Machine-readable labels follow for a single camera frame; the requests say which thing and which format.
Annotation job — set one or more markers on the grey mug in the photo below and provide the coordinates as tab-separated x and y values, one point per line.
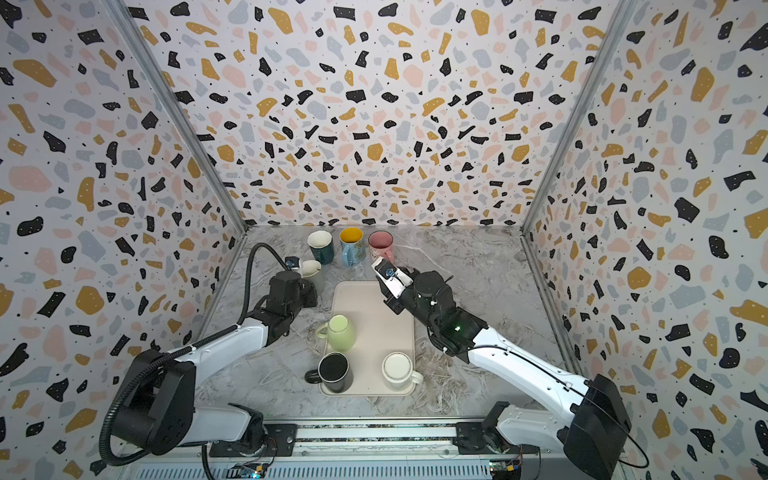
311	270

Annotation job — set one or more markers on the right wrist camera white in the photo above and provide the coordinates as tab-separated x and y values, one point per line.
393	280

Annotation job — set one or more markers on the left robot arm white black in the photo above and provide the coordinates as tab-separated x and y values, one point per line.
154	410

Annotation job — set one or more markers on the white mug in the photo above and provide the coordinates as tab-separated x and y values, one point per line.
399	371

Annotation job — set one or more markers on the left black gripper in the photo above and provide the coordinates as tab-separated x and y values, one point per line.
307	290

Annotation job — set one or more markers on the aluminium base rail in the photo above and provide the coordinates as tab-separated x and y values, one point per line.
363	448

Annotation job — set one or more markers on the dark green mug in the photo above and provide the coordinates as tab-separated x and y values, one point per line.
320	243

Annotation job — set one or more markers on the black mug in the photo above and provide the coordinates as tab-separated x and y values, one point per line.
333	371

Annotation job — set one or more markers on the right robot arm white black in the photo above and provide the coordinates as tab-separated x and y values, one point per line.
589	424

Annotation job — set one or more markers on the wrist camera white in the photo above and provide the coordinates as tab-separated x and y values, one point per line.
292	262
393	280

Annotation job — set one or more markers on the aluminium corner post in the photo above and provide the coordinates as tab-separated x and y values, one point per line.
615	28
120	16

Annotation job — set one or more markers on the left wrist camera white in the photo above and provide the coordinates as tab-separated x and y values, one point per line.
292	262

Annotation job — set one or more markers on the left aluminium corner post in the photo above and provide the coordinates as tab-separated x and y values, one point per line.
120	16

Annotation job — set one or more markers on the light green mug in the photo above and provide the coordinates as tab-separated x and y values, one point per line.
339	333

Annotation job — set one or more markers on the left green circuit board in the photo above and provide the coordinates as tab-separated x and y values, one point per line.
251	470

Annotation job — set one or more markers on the right circuit board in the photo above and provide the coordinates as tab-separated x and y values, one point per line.
506	469

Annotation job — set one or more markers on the right aluminium corner post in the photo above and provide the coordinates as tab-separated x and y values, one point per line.
615	28

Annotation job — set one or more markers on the pink patterned mug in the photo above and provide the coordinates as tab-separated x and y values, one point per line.
381	244

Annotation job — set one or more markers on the cream rectangular tray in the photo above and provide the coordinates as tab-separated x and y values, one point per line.
379	333

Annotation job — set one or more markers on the light blue butterfly mug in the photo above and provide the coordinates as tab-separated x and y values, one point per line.
353	248

